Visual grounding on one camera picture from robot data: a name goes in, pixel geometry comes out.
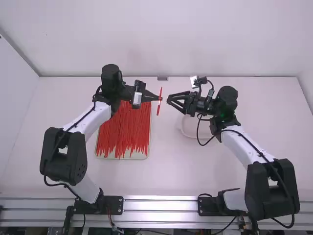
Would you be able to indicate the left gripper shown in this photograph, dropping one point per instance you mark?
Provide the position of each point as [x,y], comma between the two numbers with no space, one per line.
[128,92]

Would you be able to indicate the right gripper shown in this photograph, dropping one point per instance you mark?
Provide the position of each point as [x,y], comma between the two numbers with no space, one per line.
[201,105]

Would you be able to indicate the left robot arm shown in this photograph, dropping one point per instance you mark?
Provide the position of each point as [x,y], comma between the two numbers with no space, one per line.
[80,124]

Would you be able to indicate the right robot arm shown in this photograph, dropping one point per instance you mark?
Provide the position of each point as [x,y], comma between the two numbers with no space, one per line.
[244,144]

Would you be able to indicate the white dish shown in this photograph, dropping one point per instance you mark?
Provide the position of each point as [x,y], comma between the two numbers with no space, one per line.
[188,127]

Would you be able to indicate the pale tray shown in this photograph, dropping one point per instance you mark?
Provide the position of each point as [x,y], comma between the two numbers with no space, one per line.
[144,157]

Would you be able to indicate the silver rails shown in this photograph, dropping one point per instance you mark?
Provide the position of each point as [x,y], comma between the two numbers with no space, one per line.
[159,208]

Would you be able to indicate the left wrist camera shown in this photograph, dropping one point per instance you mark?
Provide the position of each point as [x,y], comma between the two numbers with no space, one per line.
[137,99]

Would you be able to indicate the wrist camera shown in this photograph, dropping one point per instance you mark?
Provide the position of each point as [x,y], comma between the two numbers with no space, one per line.
[137,99]
[195,82]

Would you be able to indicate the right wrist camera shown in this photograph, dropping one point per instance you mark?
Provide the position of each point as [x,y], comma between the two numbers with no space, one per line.
[195,82]

